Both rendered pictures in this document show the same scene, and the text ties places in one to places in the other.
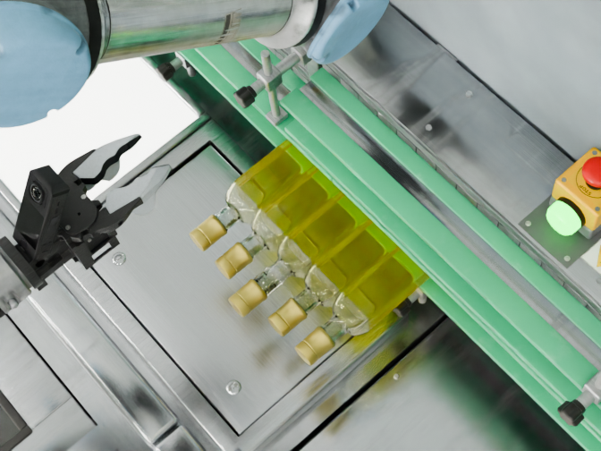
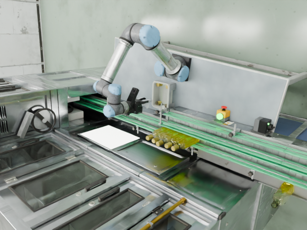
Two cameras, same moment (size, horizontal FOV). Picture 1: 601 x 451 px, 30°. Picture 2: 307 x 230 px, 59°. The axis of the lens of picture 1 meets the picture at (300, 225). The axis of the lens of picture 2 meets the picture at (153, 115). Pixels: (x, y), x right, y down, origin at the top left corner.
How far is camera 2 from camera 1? 1.40 m
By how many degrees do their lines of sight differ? 47
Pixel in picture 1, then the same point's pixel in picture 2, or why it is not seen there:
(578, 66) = (217, 91)
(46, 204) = (135, 91)
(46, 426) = (112, 175)
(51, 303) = (112, 157)
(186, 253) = (140, 151)
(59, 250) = (133, 107)
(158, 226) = (134, 148)
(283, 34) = (175, 69)
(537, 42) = (209, 91)
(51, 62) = (156, 34)
